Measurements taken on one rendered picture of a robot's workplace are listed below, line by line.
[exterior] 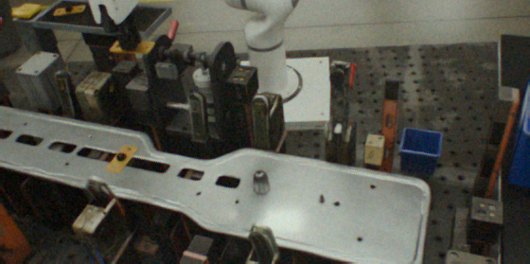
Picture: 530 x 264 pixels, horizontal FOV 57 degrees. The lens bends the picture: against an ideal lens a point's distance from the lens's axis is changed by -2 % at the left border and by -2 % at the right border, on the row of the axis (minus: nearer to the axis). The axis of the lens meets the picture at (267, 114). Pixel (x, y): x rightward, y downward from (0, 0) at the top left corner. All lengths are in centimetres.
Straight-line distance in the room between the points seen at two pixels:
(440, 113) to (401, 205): 72
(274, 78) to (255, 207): 70
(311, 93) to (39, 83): 83
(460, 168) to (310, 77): 58
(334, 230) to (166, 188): 36
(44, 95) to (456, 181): 113
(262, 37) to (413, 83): 58
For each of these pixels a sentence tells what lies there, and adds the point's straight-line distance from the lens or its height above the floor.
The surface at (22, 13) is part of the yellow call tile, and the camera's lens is 157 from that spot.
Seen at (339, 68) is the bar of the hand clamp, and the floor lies 121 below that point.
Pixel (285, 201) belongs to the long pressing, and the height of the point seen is 100.
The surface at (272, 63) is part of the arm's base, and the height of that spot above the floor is 88.
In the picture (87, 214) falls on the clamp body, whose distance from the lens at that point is 102.
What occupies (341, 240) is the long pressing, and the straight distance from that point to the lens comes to 93.
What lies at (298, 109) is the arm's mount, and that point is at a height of 74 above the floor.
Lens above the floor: 176
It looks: 40 degrees down
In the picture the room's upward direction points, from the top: 7 degrees counter-clockwise
